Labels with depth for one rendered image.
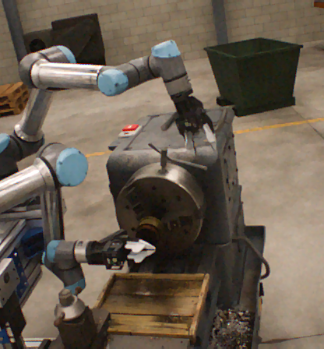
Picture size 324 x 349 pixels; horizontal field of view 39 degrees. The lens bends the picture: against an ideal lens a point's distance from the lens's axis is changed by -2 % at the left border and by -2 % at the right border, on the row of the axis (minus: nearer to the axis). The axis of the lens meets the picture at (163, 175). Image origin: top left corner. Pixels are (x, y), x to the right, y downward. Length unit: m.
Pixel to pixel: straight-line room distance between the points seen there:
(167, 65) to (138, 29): 10.20
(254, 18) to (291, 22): 0.92
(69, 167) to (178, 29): 10.24
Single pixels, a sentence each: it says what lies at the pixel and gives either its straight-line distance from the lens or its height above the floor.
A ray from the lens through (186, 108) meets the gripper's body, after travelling 1.39.
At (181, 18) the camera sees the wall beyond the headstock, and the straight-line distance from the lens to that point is 11.53.
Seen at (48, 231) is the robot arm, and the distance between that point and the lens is 1.65.
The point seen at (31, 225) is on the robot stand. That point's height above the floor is 1.04.
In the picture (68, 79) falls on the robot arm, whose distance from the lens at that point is 1.44.
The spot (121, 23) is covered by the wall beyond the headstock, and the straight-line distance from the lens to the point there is 11.56.
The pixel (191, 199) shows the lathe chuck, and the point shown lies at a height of 1.15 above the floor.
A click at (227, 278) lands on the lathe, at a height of 0.70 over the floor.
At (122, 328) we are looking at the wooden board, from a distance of 1.46.
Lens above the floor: 1.84
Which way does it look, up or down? 22 degrees down
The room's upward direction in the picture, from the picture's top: 10 degrees counter-clockwise
